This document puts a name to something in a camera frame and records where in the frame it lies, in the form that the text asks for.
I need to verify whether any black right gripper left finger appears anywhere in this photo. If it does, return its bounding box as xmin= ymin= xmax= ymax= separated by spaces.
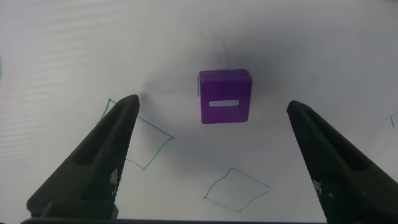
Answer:
xmin=26 ymin=94 xmax=141 ymax=220

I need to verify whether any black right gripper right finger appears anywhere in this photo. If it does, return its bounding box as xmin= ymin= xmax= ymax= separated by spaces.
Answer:
xmin=285 ymin=100 xmax=398 ymax=224

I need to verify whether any purple letter I block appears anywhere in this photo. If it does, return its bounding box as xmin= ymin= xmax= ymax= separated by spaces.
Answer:
xmin=198 ymin=68 xmax=253 ymax=125

